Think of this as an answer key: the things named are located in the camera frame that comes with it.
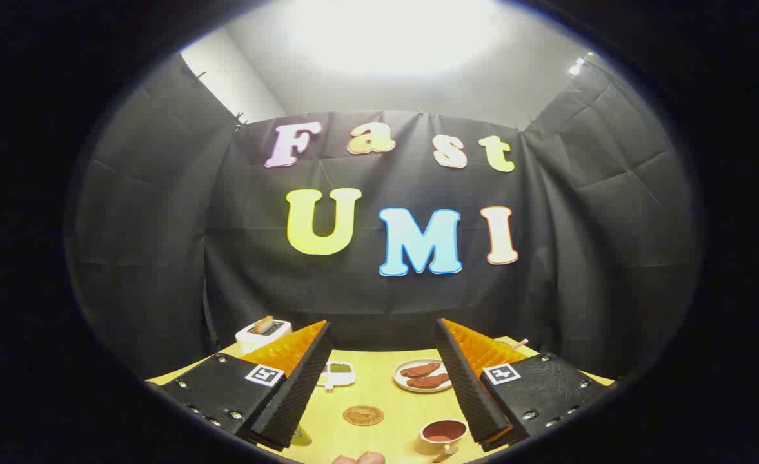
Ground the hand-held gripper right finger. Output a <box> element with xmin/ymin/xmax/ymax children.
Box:
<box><xmin>433</xmin><ymin>318</ymin><xmax>614</xmax><ymax>452</ymax></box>

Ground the white divided dish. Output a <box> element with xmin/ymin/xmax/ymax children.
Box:
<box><xmin>318</xmin><ymin>362</ymin><xmax>357</xmax><ymax>391</ymax></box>

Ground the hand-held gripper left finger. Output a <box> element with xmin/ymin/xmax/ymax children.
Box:
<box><xmin>159</xmin><ymin>320</ymin><xmax>333</xmax><ymax>450</ymax></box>

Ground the round cork coaster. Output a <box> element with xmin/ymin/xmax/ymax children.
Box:
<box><xmin>343</xmin><ymin>405</ymin><xmax>384</xmax><ymax>427</ymax></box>

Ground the cream cup with wooden handle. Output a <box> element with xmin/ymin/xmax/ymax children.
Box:
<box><xmin>416</xmin><ymin>419</ymin><xmax>469</xmax><ymax>463</ymax></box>

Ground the white toaster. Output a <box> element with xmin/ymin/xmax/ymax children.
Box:
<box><xmin>235</xmin><ymin>319</ymin><xmax>293</xmax><ymax>356</ymax></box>

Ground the wooden table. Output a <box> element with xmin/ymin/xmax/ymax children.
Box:
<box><xmin>147</xmin><ymin>335</ymin><xmax>615</xmax><ymax>464</ymax></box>

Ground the white oval plate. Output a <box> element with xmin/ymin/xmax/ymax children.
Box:
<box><xmin>392</xmin><ymin>358</ymin><xmax>454</xmax><ymax>393</ymax></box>

